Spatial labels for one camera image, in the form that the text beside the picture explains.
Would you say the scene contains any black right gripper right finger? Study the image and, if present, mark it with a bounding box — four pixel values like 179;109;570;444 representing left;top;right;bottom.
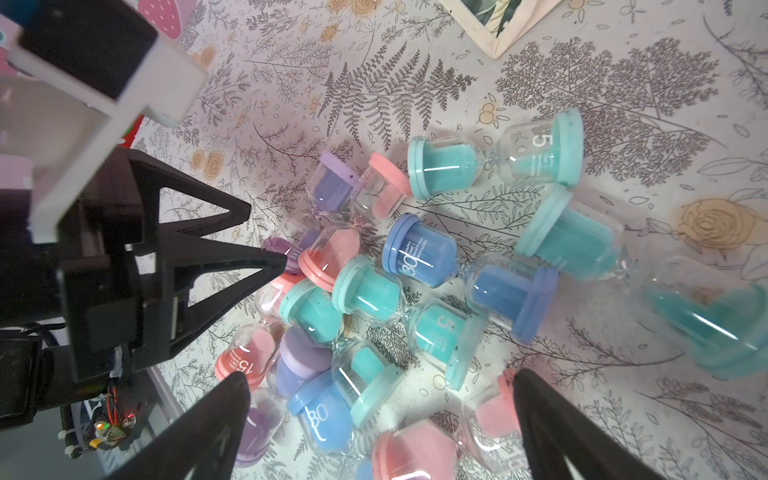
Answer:
512;369;660;479

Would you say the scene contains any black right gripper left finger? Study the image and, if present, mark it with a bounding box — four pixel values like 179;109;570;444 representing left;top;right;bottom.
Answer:
109;372;251;480

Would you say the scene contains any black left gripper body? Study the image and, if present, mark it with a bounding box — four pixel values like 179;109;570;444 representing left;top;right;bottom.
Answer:
1;147;150;429

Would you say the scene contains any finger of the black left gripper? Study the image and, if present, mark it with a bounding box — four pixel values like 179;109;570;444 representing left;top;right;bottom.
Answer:
128;149;251;240
129;232;287;371

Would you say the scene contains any purple hourglass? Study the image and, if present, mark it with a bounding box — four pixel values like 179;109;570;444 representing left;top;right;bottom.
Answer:
306;151;360;214

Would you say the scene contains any canvas tote bag floral print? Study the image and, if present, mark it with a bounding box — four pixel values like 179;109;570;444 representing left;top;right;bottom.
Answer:
440;0;562;59

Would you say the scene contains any blue hourglass front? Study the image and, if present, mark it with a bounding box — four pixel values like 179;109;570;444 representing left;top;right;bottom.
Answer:
287;371;355;455

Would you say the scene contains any blue hourglass number thirty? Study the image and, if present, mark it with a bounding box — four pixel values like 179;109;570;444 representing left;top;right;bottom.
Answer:
381;214;560;344

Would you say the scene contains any teal hourglass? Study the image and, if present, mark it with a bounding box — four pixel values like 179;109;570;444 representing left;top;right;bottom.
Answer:
514;185;629;281

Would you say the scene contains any pink hourglass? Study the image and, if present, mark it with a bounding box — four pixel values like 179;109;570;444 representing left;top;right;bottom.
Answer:
351;152;413;224

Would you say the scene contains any teal hourglass number five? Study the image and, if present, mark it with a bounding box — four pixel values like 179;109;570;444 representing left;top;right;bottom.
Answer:
407;108;585;200

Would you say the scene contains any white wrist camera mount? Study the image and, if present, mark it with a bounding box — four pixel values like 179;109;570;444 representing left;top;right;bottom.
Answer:
1;1;208;243

